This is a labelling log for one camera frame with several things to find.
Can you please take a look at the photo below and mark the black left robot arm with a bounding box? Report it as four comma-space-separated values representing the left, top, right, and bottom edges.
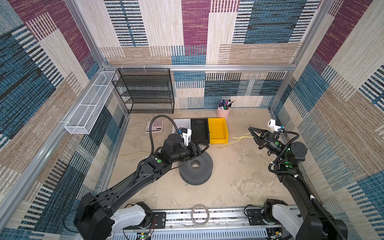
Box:
74, 130, 209, 240

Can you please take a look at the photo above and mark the purple cap marker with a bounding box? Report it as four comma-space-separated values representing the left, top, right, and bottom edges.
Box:
218, 100, 226, 109

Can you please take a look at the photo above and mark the black plastic bin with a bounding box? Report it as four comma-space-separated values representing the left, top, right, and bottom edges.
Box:
191, 119, 210, 144

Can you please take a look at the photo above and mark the yellow plastic bin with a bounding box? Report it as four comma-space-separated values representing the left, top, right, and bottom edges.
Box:
208, 118, 229, 145

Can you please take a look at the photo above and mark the white plastic bin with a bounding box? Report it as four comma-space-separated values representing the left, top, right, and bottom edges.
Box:
172, 119, 192, 134

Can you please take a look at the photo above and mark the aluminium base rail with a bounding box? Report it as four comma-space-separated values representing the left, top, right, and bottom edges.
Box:
110, 205, 300, 240

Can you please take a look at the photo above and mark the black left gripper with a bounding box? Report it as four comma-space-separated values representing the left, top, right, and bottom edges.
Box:
169, 140, 209, 165

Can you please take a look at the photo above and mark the pink metal pen bucket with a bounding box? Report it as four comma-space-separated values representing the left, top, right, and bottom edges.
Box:
217, 106, 231, 119

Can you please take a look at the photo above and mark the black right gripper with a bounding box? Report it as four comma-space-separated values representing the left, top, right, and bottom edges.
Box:
248, 126, 287, 161

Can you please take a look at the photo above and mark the black wire mesh shelf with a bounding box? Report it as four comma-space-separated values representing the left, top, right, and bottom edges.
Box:
112, 68, 175, 114

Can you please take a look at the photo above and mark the white wire mesh basket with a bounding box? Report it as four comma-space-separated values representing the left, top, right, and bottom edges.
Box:
65, 71, 115, 135

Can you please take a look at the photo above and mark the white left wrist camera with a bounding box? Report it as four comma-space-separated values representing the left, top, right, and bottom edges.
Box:
179, 128, 192, 146

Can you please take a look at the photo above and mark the clear coiled cable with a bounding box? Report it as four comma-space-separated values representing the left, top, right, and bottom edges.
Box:
190, 204, 211, 227

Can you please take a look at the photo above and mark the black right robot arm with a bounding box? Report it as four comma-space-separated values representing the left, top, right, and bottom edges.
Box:
248, 127, 348, 240

